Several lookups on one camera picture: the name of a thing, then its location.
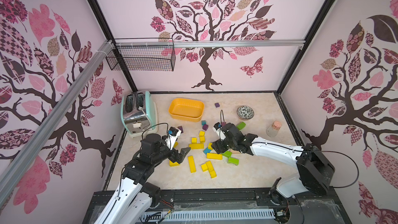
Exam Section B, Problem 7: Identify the green block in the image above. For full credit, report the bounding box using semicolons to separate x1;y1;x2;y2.
228;157;239;166
236;121;246;131
222;151;232;158

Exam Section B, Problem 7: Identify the yellow long front block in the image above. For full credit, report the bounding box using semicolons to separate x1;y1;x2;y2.
206;161;217;178

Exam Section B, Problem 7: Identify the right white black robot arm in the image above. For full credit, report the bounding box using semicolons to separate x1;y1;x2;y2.
211;122;335;205

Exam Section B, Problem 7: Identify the teal long block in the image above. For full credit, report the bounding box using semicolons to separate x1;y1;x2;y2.
203;148;211;154

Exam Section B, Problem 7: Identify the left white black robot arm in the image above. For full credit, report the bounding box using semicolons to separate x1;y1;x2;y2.
95;127;191;224

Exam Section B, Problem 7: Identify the mint chrome toaster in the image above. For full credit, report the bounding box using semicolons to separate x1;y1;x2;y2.
120;91;158;138

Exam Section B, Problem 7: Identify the green block centre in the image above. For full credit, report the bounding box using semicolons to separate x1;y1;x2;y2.
222;151;232;158

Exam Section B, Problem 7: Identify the black base frame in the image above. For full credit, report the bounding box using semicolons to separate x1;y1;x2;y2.
82;186;352;224

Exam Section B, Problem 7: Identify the yellow short block front left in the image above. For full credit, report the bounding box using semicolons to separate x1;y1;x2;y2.
169;161;180;167

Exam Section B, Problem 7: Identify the green block far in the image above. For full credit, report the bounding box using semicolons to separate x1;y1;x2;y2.
236;121;246;131

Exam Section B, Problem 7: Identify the white slotted cable duct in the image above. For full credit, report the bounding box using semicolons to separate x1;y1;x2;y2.
138;209;276;224

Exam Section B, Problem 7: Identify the yellow horizontal mid block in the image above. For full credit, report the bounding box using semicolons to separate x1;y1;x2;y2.
189;143;204;149

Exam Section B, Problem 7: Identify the yellow plastic tray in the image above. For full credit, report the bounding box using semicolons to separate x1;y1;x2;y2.
169;98;205;122

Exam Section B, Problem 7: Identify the yellow small front cube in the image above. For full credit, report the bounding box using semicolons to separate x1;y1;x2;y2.
201;164;208;172

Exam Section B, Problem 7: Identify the aluminium rail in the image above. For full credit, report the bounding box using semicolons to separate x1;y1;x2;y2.
0;39;114;200
116;39;306;48

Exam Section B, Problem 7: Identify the black wire basket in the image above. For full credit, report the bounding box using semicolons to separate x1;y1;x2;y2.
106;37;176;72

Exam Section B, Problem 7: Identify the aluminium rail back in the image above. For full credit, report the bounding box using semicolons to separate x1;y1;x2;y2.
116;39;306;48

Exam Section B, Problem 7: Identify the aluminium rail left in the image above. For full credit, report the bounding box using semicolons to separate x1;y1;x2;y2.
0;39;114;200

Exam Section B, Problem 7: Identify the patterned ceramic bowl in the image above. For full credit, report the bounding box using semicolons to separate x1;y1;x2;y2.
237;106;255;120

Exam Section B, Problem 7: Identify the green block front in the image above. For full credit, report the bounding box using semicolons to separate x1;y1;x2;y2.
228;157;239;166

